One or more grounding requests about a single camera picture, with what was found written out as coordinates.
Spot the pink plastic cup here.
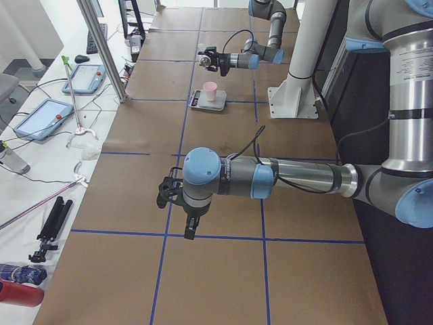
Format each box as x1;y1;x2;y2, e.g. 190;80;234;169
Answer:
202;81;217;102

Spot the black folded tripod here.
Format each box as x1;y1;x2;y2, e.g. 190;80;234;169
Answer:
28;196;73;263

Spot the blue teach pendant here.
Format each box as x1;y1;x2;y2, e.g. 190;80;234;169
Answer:
68;64;106;95
14;99;73;141

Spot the near blue teach pendant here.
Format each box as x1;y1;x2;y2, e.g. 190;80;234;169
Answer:
14;99;73;141

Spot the black computer mouse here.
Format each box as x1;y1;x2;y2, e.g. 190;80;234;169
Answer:
74;55;90;64

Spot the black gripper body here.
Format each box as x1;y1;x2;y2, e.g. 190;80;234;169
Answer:
156;167;210;217
203;46;231;77

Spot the blue patterned folded umbrella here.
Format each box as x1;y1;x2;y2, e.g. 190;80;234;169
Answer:
1;263;47;285

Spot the crumpled white cloth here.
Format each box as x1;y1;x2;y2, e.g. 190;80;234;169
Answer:
66;135;101;161

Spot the aluminium frame post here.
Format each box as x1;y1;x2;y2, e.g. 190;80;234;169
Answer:
76;0;128;103

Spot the clear glass sauce bottle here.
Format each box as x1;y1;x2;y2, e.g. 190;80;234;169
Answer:
197;43;210;68

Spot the red water bottle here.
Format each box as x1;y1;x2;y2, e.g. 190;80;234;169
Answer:
1;280;45;307

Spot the far blue teach pendant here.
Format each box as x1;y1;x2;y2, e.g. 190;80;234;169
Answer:
68;64;106;95

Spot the grey digital kitchen scale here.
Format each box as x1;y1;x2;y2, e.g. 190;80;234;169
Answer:
188;89;227;112

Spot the green tipped reacher grabber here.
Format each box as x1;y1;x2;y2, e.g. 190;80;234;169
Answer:
61;55;99;148

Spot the clear plastic water bottle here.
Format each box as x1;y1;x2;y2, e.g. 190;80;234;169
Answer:
1;141;30;175

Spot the black keyboard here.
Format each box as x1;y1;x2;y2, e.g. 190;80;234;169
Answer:
85;22;109;55

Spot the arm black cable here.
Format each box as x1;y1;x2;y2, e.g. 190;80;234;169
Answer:
223;29;256;55
233;125;342;194

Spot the pink handled reacher grabber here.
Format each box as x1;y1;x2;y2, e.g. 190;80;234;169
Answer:
1;161;88;230

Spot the black box with label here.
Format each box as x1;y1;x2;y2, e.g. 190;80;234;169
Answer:
129;35;142;62

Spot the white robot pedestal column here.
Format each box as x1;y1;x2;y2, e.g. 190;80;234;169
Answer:
268;0;337;119

